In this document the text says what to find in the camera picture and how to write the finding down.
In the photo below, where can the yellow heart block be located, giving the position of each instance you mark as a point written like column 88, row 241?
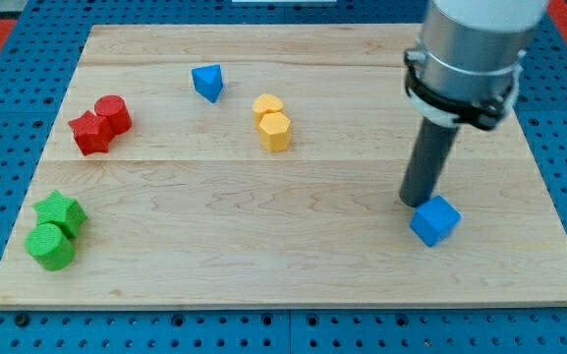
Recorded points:
column 264, row 104

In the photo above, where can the yellow hexagon block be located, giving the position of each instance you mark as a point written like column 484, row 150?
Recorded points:
column 275, row 131

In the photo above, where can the wooden board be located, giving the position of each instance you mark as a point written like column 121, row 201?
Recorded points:
column 188, row 211

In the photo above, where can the blue cube block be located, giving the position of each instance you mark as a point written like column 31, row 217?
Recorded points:
column 435, row 220

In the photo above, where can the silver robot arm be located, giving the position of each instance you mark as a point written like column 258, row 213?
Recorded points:
column 466, row 64

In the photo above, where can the red cylinder block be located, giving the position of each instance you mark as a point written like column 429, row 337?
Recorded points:
column 114, row 109

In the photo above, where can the green cylinder block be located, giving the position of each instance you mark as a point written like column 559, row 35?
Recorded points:
column 49, row 247

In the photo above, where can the blue triangle block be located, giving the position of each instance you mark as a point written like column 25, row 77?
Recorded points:
column 208, row 81

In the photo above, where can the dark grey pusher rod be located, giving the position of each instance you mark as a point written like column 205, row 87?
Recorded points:
column 431, row 149

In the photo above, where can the red star block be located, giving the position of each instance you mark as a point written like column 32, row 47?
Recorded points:
column 92, row 133

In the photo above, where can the green star block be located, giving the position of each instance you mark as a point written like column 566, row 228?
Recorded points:
column 62, row 211

